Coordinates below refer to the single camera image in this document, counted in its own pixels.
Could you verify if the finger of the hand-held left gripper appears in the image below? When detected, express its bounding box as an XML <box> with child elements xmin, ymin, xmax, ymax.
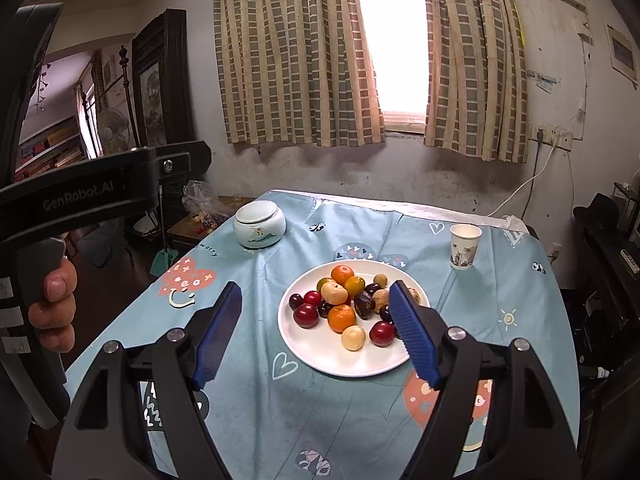
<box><xmin>150</xmin><ymin>140</ymin><xmax>213</xmax><ymax>188</ymax></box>

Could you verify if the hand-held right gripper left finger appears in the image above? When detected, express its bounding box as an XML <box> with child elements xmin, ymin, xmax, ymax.
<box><xmin>52</xmin><ymin>281</ymin><xmax>244</xmax><ymax>480</ymax></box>

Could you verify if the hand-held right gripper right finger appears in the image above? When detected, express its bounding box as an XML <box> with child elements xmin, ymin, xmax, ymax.
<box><xmin>388</xmin><ymin>280</ymin><xmax>583</xmax><ymax>480</ymax></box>

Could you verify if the dark red plum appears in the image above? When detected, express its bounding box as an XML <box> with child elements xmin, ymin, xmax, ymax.
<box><xmin>368</xmin><ymin>321</ymin><xmax>396</xmax><ymax>348</ymax></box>

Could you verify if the white round plate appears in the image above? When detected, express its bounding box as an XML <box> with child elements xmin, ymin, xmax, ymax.
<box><xmin>277</xmin><ymin>259</ymin><xmax>432</xmax><ymax>378</ymax></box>

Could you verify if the person's left hand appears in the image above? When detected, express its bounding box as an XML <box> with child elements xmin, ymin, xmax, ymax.
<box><xmin>27</xmin><ymin>256</ymin><xmax>79</xmax><ymax>354</ymax></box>

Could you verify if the clear plastic bag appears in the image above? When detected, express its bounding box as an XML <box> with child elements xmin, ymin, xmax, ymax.
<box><xmin>182</xmin><ymin>180</ymin><xmax>221</xmax><ymax>231</ymax></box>

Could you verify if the bookshelf with books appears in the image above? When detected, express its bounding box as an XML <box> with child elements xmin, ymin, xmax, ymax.
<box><xmin>15</xmin><ymin>120</ymin><xmax>88</xmax><ymax>181</ymax></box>

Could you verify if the low wooden table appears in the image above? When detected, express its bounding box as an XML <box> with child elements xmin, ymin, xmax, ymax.
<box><xmin>167</xmin><ymin>195</ymin><xmax>251</xmax><ymax>256</ymax></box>

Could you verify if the dark framed picture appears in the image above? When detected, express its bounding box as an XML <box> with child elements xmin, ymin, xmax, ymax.
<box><xmin>131</xmin><ymin>9</ymin><xmax>196</xmax><ymax>148</ymax></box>

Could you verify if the small mandarin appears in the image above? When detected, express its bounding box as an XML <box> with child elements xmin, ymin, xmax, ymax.
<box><xmin>327</xmin><ymin>304</ymin><xmax>358</xmax><ymax>334</ymax></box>

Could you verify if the standing fan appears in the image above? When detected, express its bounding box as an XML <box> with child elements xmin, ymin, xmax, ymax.
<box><xmin>96</xmin><ymin>107</ymin><xmax>132</xmax><ymax>151</ymax></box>

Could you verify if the printed paper cup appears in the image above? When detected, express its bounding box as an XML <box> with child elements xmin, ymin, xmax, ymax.
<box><xmin>449</xmin><ymin>224</ymin><xmax>483</xmax><ymax>271</ymax></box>

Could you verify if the pale ceramic lidded jar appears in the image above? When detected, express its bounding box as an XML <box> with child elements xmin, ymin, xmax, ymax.
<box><xmin>233</xmin><ymin>200</ymin><xmax>287</xmax><ymax>249</ymax></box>

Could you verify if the white table underlay cloth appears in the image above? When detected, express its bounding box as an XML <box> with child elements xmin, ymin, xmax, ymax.
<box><xmin>270</xmin><ymin>189</ymin><xmax>530</xmax><ymax>235</ymax></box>

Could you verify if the checkered beige grey curtain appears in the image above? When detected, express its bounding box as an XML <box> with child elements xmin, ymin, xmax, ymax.
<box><xmin>214</xmin><ymin>0</ymin><xmax>387</xmax><ymax>148</ymax></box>
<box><xmin>420</xmin><ymin>0</ymin><xmax>530</xmax><ymax>163</ymax></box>

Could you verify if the dark side cabinet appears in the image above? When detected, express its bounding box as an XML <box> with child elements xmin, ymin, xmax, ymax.
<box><xmin>575</xmin><ymin>220</ymin><xmax>640</xmax><ymax>411</ymax></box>

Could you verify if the black hat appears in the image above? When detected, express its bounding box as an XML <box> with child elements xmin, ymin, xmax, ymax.
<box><xmin>572</xmin><ymin>192</ymin><xmax>621</xmax><ymax>231</ymax></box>

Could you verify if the bright window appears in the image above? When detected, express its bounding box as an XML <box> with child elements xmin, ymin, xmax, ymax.
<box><xmin>350</xmin><ymin>0</ymin><xmax>432</xmax><ymax>133</ymax></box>

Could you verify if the white power cable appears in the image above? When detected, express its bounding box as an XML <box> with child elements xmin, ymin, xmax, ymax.
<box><xmin>482</xmin><ymin>146</ymin><xmax>557</xmax><ymax>218</ymax></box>

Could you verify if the white wall socket strip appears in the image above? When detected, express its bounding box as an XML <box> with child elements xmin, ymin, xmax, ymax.
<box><xmin>531</xmin><ymin>125</ymin><xmax>573</xmax><ymax>150</ymax></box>

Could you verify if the small framed wall picture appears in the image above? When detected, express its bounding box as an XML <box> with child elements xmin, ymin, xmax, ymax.
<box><xmin>606</xmin><ymin>24</ymin><xmax>638</xmax><ymax>83</ymax></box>

